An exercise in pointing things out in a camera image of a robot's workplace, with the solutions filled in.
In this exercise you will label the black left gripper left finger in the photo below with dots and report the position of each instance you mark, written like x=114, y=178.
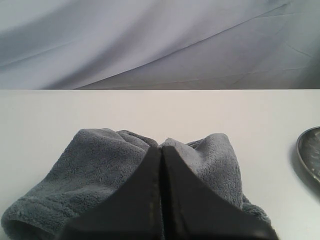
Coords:
x=131, y=213

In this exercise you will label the grey fleece cloth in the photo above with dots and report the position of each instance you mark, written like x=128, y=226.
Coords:
x=98, y=161

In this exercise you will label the round steel plate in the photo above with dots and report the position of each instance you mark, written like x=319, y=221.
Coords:
x=308, y=151

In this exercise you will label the white backdrop cloth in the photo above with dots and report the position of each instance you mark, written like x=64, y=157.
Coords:
x=159, y=44

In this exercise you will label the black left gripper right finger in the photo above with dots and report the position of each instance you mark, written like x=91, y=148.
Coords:
x=192, y=211

